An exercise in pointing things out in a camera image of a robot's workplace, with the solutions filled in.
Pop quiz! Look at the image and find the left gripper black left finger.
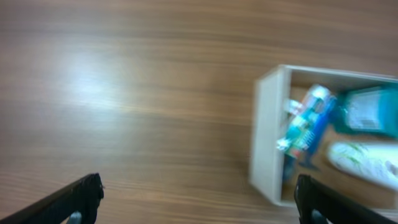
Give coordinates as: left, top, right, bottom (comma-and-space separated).
1, 173, 104, 224

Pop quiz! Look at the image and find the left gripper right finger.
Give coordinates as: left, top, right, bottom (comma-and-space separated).
294, 174, 397, 224

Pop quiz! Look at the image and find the teal toothpaste tube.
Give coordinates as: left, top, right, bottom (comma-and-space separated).
277, 85, 335, 157

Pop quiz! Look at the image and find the white cosmetic tube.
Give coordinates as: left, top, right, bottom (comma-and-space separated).
327, 141, 397, 190

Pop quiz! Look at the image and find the blue mouthwash bottle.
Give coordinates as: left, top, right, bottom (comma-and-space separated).
331, 86, 397, 138

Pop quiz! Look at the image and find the blue white toothbrush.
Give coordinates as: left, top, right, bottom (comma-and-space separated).
280, 100, 302, 182

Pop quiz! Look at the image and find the blue disposable razor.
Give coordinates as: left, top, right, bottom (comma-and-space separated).
298, 101, 335, 170

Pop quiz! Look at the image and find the white open cardboard box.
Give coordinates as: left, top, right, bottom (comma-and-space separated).
249, 65, 397, 210

